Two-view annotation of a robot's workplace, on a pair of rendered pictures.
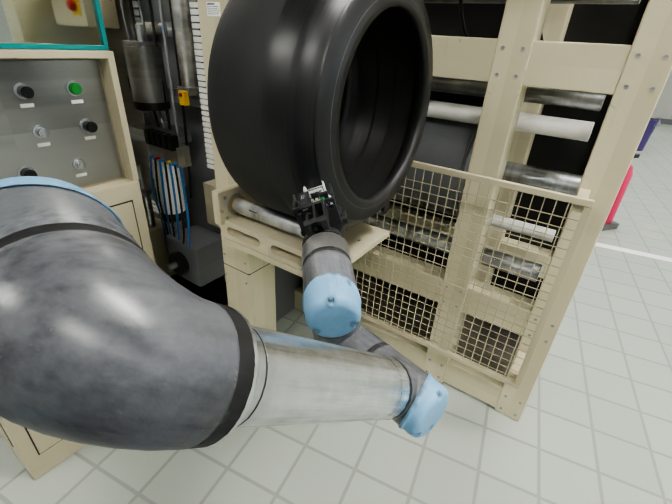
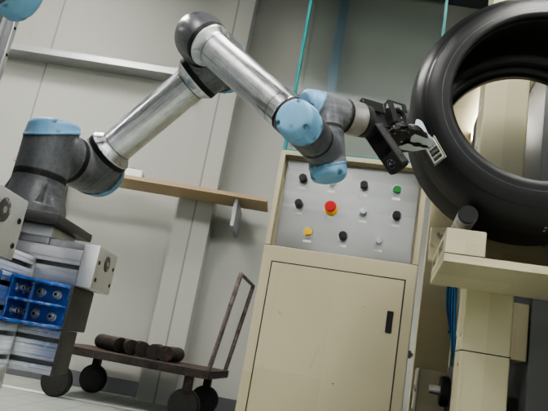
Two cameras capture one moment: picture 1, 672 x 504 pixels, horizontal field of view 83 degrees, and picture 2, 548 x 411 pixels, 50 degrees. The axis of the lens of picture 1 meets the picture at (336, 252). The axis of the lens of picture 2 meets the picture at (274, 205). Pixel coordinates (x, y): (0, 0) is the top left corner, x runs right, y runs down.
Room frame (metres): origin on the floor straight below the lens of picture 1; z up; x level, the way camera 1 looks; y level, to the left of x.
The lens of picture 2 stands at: (-0.03, -1.04, 0.52)
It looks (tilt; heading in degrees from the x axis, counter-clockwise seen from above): 14 degrees up; 69
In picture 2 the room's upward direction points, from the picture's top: 10 degrees clockwise
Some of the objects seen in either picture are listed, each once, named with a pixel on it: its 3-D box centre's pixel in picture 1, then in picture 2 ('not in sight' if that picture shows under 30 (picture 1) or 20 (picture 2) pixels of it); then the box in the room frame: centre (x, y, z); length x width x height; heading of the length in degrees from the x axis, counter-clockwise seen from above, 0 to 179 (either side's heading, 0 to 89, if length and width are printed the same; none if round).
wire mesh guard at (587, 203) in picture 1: (415, 260); not in sight; (1.20, -0.29, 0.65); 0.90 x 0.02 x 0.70; 57
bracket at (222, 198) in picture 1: (266, 190); (501, 253); (1.15, 0.23, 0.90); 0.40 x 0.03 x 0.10; 147
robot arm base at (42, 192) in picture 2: not in sight; (34, 195); (-0.07, 0.36, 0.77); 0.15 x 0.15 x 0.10
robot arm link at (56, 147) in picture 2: not in sight; (50, 148); (-0.06, 0.36, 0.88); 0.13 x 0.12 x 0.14; 43
